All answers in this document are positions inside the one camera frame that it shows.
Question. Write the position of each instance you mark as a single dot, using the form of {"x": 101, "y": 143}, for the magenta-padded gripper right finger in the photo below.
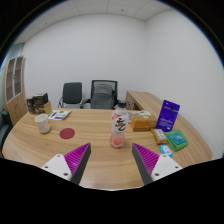
{"x": 163, "y": 166}

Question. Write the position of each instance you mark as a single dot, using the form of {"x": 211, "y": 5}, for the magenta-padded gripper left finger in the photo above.
{"x": 60, "y": 165}

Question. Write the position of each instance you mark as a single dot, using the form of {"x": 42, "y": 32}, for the clear drink bottle black cap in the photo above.
{"x": 119, "y": 126}

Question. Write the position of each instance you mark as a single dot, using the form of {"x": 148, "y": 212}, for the small blue packet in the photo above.
{"x": 166, "y": 150}

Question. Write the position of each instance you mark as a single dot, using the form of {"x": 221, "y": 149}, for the green packet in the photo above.
{"x": 177, "y": 140}

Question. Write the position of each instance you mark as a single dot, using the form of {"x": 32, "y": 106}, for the yellow packet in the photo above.
{"x": 159, "y": 136}

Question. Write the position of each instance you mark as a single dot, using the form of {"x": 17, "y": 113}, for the flat round red coaster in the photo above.
{"x": 67, "y": 133}

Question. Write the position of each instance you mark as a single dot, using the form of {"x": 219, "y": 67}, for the white patterned paper cup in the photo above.
{"x": 42, "y": 124}

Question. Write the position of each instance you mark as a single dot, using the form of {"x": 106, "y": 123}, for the orange box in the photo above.
{"x": 143, "y": 122}

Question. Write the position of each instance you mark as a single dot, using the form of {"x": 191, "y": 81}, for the purple package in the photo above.
{"x": 168, "y": 116}

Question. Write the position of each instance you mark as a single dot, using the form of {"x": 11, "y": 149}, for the white sticker sheet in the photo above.
{"x": 59, "y": 115}

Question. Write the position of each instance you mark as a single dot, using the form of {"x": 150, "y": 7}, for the dark brown box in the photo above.
{"x": 30, "y": 106}

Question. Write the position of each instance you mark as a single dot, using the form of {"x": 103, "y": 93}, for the dark sofa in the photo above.
{"x": 4, "y": 128}

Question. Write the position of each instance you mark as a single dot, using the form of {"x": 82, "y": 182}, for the glossy black box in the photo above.
{"x": 40, "y": 99}

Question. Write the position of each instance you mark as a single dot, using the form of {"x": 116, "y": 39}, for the wooden side desk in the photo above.
{"x": 143, "y": 98}

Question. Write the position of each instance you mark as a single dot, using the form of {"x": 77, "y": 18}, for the wooden shelf cabinet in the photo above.
{"x": 15, "y": 100}

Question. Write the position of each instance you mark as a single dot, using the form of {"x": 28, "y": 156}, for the grey backpack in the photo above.
{"x": 102, "y": 96}

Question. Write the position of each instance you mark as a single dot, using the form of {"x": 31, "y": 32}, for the black mesh-backed office chair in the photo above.
{"x": 115, "y": 96}

